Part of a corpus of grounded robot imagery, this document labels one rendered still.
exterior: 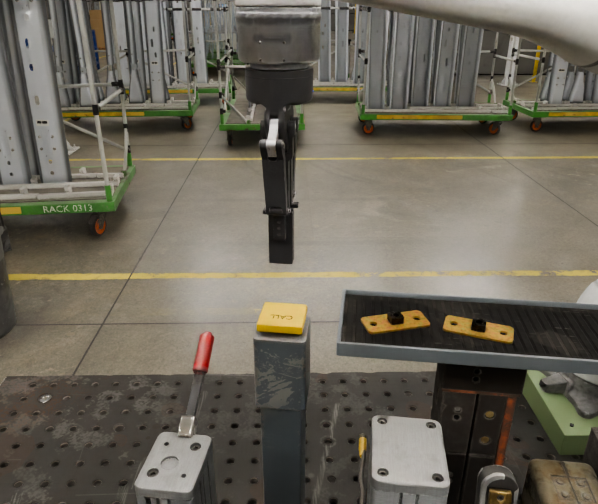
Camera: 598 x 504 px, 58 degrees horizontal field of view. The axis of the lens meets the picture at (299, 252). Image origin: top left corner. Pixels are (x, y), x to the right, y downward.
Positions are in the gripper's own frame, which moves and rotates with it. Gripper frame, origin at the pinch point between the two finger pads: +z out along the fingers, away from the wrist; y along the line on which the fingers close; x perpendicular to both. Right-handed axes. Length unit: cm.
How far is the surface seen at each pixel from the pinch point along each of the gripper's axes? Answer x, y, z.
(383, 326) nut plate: 13.3, 2.1, 10.9
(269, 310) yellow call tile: -1.8, -0.5, 11.2
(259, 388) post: -2.7, 3.6, 21.1
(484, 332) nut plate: 25.8, 1.9, 10.8
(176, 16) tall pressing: -310, -869, -7
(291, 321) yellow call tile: 1.5, 1.9, 11.2
